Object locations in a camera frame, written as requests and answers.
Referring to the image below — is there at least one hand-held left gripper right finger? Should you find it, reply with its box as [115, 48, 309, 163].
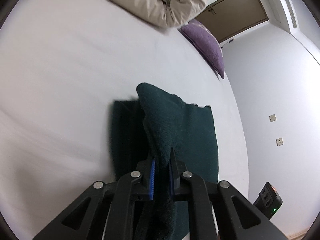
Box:
[168, 147, 287, 240]

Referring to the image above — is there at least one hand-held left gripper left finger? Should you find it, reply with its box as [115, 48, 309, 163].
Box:
[32, 158, 156, 240]

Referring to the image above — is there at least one dark green sweater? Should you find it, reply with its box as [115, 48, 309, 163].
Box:
[111, 82, 220, 240]

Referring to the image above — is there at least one bed with grey headboard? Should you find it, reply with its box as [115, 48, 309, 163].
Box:
[0, 0, 250, 240]

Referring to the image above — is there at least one purple cushion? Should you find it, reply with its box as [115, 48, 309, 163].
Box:
[180, 19, 225, 80]

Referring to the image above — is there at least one brown door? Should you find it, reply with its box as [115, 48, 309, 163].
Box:
[194, 0, 270, 43]

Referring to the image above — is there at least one beige folded duvet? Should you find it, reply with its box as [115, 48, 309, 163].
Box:
[56, 0, 212, 28]

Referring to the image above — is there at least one white air vent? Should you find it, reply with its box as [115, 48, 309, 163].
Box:
[278, 0, 298, 29]

